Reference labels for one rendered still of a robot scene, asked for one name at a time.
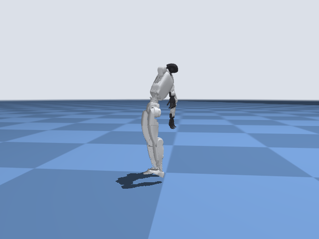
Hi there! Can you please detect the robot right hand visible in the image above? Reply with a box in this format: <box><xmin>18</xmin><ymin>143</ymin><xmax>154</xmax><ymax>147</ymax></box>
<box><xmin>169</xmin><ymin>114</ymin><xmax>176</xmax><ymax>129</ymax></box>

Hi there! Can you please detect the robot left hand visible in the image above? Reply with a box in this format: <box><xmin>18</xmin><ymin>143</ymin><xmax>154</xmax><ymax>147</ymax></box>
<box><xmin>167</xmin><ymin>92</ymin><xmax>176</xmax><ymax>109</ymax></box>

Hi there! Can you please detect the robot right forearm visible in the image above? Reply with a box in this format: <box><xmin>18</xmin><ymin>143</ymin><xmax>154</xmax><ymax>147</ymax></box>
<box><xmin>169</xmin><ymin>107</ymin><xmax>176</xmax><ymax>117</ymax></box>

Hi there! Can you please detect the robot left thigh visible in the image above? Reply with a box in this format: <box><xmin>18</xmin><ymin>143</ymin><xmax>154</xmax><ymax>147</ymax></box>
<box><xmin>148</xmin><ymin>107</ymin><xmax>161</xmax><ymax>146</ymax></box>

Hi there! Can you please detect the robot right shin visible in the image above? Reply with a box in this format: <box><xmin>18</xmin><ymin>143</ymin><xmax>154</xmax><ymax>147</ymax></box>
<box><xmin>147</xmin><ymin>144</ymin><xmax>157</xmax><ymax>169</ymax></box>

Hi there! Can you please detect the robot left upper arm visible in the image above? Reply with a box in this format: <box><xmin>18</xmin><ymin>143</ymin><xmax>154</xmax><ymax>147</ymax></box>
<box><xmin>158</xmin><ymin>66</ymin><xmax>169</xmax><ymax>75</ymax></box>

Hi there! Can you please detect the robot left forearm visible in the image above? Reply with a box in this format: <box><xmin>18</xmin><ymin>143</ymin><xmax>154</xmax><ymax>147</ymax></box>
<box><xmin>170</xmin><ymin>75</ymin><xmax>174</xmax><ymax>96</ymax></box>

